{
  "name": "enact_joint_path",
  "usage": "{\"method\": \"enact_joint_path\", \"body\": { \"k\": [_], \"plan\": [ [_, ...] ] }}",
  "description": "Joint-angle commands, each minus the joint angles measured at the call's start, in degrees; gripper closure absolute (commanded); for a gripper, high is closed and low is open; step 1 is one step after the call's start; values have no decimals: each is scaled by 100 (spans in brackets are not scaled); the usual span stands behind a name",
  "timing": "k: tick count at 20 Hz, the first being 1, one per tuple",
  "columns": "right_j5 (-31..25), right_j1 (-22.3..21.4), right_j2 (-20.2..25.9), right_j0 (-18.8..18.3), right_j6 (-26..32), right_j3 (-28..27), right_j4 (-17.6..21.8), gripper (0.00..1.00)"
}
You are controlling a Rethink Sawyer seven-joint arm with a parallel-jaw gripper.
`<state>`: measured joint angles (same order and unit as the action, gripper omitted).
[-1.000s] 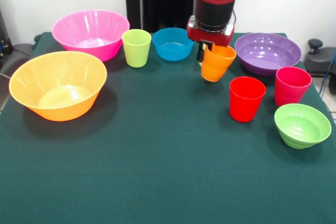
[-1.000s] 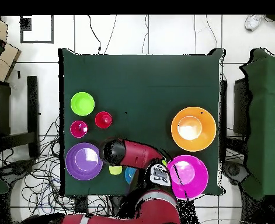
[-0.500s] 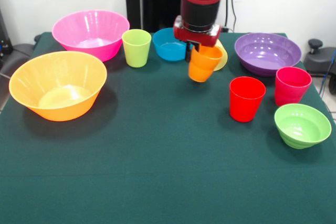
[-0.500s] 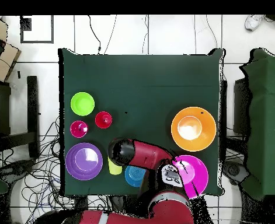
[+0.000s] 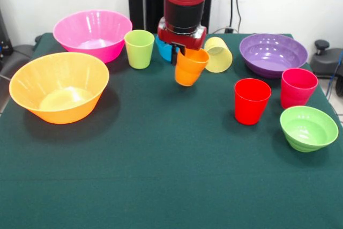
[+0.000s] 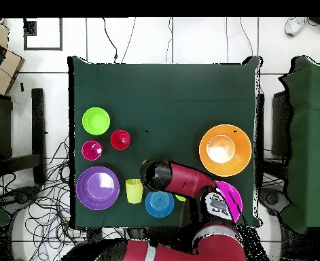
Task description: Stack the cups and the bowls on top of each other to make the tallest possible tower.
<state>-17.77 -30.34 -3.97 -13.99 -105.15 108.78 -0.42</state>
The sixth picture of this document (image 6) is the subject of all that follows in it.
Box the red cup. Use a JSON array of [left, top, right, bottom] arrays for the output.
[[110, 129, 132, 151]]

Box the yellow cup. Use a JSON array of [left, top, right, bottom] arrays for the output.
[[125, 178, 145, 205]]

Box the small green bowl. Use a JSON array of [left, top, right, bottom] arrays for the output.
[[82, 106, 111, 136]]

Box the purple bowl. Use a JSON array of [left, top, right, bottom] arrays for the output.
[[75, 166, 120, 211]]

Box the dark green tablecloth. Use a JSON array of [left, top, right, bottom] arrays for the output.
[[67, 56, 262, 229]]

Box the blue bowl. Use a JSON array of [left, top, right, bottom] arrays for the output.
[[145, 190, 175, 219]]

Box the magenta cup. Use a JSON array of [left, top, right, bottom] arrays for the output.
[[81, 140, 104, 162]]

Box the large orange bowl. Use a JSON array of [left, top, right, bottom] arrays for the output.
[[198, 124, 253, 177]]

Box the large pink bowl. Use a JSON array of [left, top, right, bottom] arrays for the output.
[[215, 180, 244, 224]]

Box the black power adapter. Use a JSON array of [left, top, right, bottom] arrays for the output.
[[86, 228, 104, 243]]

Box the black box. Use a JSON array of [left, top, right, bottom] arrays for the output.
[[270, 90, 294, 158]]

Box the white shoe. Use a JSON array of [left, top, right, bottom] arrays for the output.
[[284, 16, 309, 37]]

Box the black cable with plug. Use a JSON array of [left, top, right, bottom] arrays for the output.
[[101, 17, 119, 64]]

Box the tangle of floor cables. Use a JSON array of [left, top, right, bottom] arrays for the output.
[[0, 134, 130, 261]]

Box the thin grey cable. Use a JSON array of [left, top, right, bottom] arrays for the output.
[[120, 17, 137, 64]]

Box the black chair frame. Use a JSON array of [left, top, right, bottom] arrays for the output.
[[0, 88, 47, 186]]

